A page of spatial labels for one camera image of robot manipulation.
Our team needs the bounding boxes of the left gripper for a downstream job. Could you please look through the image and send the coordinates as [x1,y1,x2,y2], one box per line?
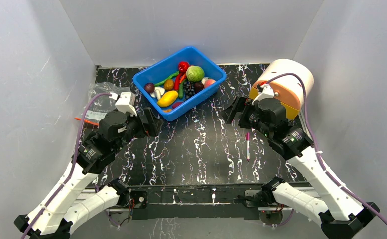
[113,108,163,153]

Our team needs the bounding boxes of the yellow toy mango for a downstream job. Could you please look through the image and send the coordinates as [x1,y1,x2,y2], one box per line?
[157,90,179,108]

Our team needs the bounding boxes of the green toy cabbage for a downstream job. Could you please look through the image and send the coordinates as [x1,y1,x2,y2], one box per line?
[186,65,205,82]

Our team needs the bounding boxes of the clear zip top bag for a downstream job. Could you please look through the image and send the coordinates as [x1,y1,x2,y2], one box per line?
[85,82,130,126]

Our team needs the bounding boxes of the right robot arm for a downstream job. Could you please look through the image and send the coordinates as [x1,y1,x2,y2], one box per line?
[222,97,380,239]

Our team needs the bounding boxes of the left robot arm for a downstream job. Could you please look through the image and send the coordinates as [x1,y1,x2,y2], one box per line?
[14,108,163,239]

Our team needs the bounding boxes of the pink marker pen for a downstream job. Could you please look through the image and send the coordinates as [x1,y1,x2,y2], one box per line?
[246,132,250,162]

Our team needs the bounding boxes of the purple toy sweet potato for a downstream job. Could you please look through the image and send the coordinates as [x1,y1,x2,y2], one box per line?
[172,101,183,109]

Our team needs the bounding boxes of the white toy mushroom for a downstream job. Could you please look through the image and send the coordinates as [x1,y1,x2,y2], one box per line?
[150,87,166,100]

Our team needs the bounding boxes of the pink toy peach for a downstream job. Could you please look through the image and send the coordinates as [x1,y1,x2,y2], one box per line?
[204,79,216,88]

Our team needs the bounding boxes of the dark red toy onion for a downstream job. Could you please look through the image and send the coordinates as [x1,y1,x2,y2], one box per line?
[144,83,155,94]

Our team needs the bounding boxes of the dark toy plum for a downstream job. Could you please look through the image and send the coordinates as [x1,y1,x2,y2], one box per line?
[194,82,204,94]

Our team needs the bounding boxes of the white toy garlic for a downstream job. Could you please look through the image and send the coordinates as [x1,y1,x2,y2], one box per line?
[201,77,209,84]

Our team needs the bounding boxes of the brown toy potato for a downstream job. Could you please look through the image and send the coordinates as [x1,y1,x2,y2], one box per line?
[163,79,174,91]

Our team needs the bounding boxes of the green toy cucumber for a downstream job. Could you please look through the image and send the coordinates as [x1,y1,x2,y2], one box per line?
[178,80,185,99]

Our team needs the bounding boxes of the dark toy grapes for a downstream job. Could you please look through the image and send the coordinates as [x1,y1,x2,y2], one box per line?
[183,80,196,100]

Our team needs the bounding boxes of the blue plastic bin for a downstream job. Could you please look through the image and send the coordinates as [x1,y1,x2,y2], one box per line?
[133,46,227,121]

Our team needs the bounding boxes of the green toy bean pod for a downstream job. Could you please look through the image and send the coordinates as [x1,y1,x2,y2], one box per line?
[154,71,179,87]

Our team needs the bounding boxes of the round drawer box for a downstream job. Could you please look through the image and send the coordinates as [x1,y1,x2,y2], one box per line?
[249,59,314,120]

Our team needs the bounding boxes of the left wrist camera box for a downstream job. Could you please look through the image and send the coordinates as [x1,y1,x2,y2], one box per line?
[115,92,137,116]

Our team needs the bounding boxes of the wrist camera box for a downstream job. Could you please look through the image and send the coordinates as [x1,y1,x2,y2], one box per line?
[249,83,275,105]
[115,92,137,116]

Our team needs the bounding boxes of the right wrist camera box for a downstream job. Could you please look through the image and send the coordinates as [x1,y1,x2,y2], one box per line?
[249,83,275,105]

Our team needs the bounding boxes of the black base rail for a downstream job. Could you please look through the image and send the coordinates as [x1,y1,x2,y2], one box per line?
[81,183,313,222]

